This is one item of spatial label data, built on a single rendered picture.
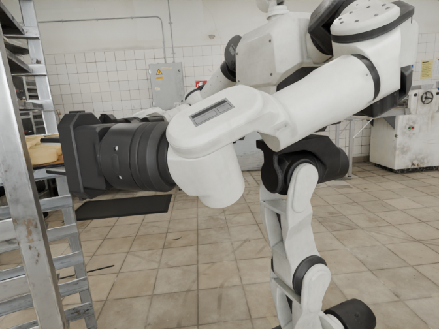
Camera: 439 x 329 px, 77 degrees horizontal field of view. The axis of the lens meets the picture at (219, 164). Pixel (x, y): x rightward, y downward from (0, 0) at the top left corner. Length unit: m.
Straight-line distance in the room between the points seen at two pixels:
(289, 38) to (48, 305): 0.69
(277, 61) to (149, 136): 0.47
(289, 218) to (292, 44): 0.46
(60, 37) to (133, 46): 1.08
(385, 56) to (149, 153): 0.29
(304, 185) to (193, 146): 0.58
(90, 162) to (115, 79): 4.42
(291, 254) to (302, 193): 0.21
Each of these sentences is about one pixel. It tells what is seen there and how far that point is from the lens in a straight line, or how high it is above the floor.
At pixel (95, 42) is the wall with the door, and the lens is 4.95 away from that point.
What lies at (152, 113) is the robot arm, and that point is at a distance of 1.05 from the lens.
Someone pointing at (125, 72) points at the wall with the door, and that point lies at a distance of 4.77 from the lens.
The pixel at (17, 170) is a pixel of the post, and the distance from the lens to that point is 0.44.
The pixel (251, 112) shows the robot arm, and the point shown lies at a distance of 0.28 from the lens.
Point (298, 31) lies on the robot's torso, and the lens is 0.73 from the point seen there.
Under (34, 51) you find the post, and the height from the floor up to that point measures 1.37.
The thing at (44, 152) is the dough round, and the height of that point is 1.15.
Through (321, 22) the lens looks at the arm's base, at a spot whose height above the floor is 1.35.
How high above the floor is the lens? 1.21
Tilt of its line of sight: 13 degrees down
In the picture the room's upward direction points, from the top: 4 degrees counter-clockwise
